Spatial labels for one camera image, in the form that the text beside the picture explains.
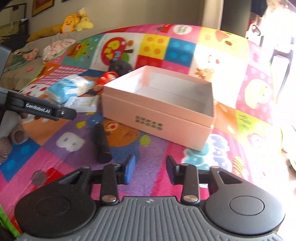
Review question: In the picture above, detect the red wooden doll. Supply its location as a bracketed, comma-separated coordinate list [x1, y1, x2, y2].
[93, 72, 119, 94]

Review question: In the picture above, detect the black cylindrical flashlight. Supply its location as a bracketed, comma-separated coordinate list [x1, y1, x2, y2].
[93, 123, 112, 164]

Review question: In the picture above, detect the brown knitted plush toy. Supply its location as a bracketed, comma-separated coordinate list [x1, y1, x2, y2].
[1, 110, 28, 164]

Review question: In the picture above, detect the blue tissue pack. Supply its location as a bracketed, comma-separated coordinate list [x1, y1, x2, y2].
[45, 74, 94, 104]

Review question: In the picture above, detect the pink white crumpled cloth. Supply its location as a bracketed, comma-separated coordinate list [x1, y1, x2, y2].
[42, 39, 76, 63]

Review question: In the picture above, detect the pink cardboard box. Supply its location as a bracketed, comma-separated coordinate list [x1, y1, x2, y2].
[101, 66, 216, 151]

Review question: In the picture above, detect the colourful cartoon play mat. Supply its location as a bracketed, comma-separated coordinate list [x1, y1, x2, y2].
[0, 24, 296, 235]

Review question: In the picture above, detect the white battery charger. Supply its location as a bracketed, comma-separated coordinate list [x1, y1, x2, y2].
[64, 95, 99, 113]

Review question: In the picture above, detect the yellow plush tiger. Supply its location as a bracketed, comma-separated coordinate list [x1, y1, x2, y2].
[61, 14, 80, 34]

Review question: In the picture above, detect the yellow plush duck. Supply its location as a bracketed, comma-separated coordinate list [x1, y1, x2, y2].
[76, 8, 94, 32]

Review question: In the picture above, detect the black plush toy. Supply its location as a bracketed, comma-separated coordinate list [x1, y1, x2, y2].
[108, 59, 133, 76]

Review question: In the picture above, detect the framed wall picture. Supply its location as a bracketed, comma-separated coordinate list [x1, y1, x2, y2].
[32, 0, 55, 16]

